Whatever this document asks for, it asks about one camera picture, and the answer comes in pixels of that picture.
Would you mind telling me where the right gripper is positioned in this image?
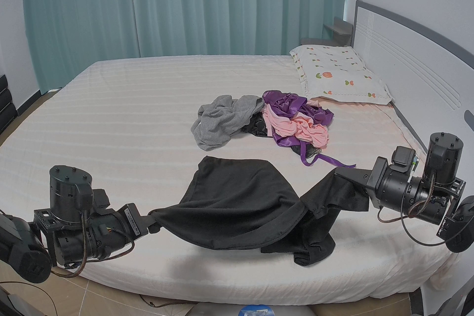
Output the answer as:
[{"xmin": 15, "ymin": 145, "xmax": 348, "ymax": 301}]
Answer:
[{"xmin": 333, "ymin": 156, "xmax": 447, "ymax": 227}]

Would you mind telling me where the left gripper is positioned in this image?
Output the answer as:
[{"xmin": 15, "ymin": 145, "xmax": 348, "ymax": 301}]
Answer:
[{"xmin": 56, "ymin": 203, "xmax": 149, "ymax": 268}]

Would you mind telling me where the black T-shirt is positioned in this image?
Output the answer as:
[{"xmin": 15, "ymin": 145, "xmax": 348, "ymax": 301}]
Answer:
[{"xmin": 148, "ymin": 155, "xmax": 371, "ymax": 268}]

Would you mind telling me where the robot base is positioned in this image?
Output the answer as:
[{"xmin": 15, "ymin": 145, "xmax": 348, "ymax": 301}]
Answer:
[{"xmin": 187, "ymin": 301, "xmax": 310, "ymax": 316}]

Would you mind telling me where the pile of clothes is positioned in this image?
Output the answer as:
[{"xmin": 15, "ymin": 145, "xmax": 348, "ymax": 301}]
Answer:
[{"xmin": 242, "ymin": 89, "xmax": 357, "ymax": 169}]

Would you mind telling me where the bed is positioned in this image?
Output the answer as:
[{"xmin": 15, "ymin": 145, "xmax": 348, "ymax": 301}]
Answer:
[{"xmin": 0, "ymin": 0, "xmax": 474, "ymax": 309}]

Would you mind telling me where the white printed pillow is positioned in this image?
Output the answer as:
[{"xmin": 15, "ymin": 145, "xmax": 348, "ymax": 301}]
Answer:
[{"xmin": 290, "ymin": 44, "xmax": 394, "ymax": 106}]

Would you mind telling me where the grey garment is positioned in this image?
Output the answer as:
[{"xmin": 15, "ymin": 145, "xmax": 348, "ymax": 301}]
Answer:
[{"xmin": 191, "ymin": 94, "xmax": 265, "ymax": 152}]

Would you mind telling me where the grey bedside table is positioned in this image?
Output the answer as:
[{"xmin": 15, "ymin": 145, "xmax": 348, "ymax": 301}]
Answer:
[{"xmin": 300, "ymin": 16, "xmax": 354, "ymax": 47}]

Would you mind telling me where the black chest of drawers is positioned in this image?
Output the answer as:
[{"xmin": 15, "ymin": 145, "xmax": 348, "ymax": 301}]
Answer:
[{"xmin": 0, "ymin": 74, "xmax": 18, "ymax": 135}]

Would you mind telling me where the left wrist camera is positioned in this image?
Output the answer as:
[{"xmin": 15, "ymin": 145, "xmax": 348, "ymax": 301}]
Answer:
[{"xmin": 92, "ymin": 189, "xmax": 111, "ymax": 214}]

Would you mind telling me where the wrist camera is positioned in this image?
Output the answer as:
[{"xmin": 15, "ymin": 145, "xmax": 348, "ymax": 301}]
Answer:
[
  {"xmin": 92, "ymin": 189, "xmax": 111, "ymax": 214},
  {"xmin": 391, "ymin": 145, "xmax": 419, "ymax": 176}
]

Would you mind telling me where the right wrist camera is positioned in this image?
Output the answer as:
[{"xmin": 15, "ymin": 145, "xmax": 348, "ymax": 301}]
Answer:
[{"xmin": 391, "ymin": 145, "xmax": 419, "ymax": 176}]

